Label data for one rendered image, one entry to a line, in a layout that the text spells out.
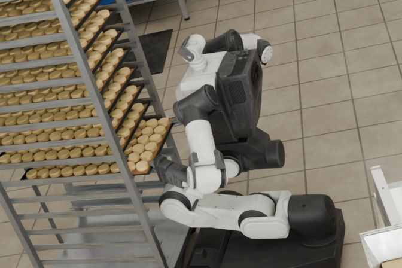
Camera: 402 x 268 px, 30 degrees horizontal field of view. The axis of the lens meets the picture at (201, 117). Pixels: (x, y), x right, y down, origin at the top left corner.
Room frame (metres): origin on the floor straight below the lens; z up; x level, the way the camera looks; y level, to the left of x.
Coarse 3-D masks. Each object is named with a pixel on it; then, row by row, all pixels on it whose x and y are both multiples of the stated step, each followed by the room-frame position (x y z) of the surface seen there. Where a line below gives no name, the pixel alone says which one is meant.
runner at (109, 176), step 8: (72, 176) 2.61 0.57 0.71; (80, 176) 2.59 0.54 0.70; (88, 176) 2.58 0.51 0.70; (96, 176) 2.56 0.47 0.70; (104, 176) 2.55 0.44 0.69; (112, 176) 2.54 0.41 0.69; (120, 176) 2.52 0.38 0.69; (8, 184) 2.73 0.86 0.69; (16, 184) 2.72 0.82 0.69; (24, 184) 2.70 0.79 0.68; (32, 184) 2.69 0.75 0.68; (40, 184) 2.67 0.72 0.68
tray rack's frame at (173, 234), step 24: (24, 168) 2.93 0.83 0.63; (0, 192) 2.72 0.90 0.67; (96, 216) 3.10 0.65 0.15; (120, 216) 3.03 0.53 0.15; (24, 240) 2.72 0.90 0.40; (72, 240) 2.96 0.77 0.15; (96, 240) 2.90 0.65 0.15; (120, 240) 2.84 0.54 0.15; (168, 240) 2.73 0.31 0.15; (72, 264) 2.78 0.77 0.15; (96, 264) 2.73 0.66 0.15; (120, 264) 2.67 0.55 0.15; (144, 264) 2.62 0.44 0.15; (168, 264) 2.57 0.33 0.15
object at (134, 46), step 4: (116, 44) 2.92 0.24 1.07; (120, 44) 2.91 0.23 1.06; (124, 44) 2.91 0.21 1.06; (128, 44) 2.90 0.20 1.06; (132, 44) 2.89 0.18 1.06; (136, 44) 2.89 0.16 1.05; (112, 48) 2.93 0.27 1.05; (116, 48) 2.92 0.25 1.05; (124, 48) 2.91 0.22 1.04; (132, 48) 2.89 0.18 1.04; (136, 48) 2.88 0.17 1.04
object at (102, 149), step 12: (132, 108) 2.86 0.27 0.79; (144, 108) 2.86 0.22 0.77; (132, 120) 2.75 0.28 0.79; (120, 132) 2.68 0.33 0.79; (96, 144) 2.66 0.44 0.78; (108, 144) 2.64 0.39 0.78; (120, 144) 2.61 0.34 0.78; (12, 156) 2.77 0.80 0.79; (24, 156) 2.74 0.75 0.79; (36, 156) 2.71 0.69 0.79; (48, 156) 2.68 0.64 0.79; (60, 156) 2.65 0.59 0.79; (72, 156) 2.63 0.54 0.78; (84, 156) 2.61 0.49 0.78
